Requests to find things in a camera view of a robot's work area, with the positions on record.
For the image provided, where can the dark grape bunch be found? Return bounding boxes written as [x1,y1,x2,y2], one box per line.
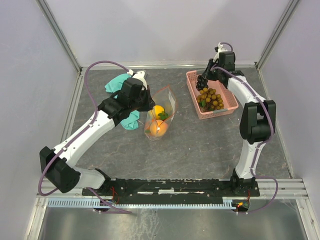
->
[195,75,209,92]

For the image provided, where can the yellow lemon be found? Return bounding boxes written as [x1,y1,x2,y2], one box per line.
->
[152,105,165,120]

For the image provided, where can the brown longan bunch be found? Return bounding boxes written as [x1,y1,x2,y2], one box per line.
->
[196,88,224,113]

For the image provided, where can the clear zip top bag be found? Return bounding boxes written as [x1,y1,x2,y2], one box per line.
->
[144,85,178,141]

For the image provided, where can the red strawberries with leaves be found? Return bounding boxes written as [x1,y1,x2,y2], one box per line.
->
[157,111,169,121]

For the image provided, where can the yellow orange peach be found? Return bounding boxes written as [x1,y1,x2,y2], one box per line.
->
[149,119,169,137]

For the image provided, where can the orange persimmon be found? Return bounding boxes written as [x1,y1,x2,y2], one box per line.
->
[144,120,152,134]

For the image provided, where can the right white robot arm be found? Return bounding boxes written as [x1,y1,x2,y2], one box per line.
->
[201,50,276,197]

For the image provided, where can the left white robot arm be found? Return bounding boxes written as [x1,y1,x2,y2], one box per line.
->
[39,72,155,195]

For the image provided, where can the teal cloth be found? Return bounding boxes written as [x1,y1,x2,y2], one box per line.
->
[103,73,141,131]

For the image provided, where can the pink plastic basket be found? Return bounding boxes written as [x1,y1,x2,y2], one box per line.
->
[186,70,239,120]

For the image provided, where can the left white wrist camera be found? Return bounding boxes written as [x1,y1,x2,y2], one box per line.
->
[127,69,148,90]

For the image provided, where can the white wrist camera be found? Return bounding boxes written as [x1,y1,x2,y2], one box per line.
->
[127,69,148,90]
[213,42,228,62]

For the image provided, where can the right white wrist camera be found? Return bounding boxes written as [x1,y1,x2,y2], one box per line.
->
[213,42,228,62]

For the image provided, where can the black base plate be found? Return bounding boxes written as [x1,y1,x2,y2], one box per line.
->
[94,177,260,204]

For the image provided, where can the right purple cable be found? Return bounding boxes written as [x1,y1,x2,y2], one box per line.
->
[211,41,279,214]

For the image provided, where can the light blue cable duct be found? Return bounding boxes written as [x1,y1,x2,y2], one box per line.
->
[47,197,236,210]

